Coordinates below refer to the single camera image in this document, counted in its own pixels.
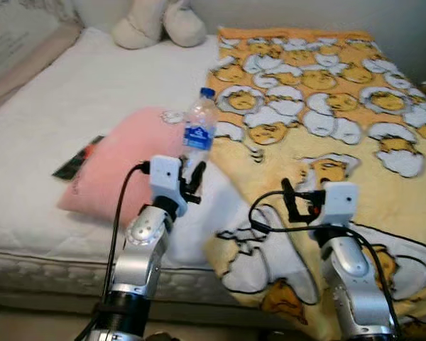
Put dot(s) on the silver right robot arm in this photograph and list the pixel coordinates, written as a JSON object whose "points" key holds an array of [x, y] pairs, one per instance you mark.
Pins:
{"points": [[351, 277]]}

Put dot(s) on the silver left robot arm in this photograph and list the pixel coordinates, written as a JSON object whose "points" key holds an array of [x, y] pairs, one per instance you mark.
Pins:
{"points": [[145, 256]]}

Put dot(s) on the white quilted mattress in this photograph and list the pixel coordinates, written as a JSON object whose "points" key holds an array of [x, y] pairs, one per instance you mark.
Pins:
{"points": [[57, 106]]}

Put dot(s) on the pink pillow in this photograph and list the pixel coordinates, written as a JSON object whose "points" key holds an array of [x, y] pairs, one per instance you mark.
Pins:
{"points": [[106, 174]]}

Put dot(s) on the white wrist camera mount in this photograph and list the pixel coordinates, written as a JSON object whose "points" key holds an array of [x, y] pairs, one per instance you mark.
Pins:
{"points": [[165, 176], [341, 202]]}

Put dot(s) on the beige padded bed headboard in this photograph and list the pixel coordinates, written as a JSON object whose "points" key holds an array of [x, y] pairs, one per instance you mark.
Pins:
{"points": [[28, 67]]}

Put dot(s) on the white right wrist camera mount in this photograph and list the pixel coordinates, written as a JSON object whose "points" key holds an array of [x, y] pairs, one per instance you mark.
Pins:
{"points": [[341, 202]]}

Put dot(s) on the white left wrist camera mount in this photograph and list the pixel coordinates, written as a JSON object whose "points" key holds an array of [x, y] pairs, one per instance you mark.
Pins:
{"points": [[165, 176]]}

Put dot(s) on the yellow cartoon print blanket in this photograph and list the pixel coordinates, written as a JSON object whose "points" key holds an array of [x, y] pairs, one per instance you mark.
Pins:
{"points": [[341, 106]]}

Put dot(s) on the clear blue-capped water bottle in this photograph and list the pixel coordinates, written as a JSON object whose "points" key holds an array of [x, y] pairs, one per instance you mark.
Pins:
{"points": [[199, 124]]}

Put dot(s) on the black remote control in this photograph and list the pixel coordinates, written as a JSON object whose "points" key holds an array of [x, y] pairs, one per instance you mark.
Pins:
{"points": [[77, 162]]}

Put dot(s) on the cream plush toy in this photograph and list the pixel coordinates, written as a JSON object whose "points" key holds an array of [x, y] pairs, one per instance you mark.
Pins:
{"points": [[156, 25]]}

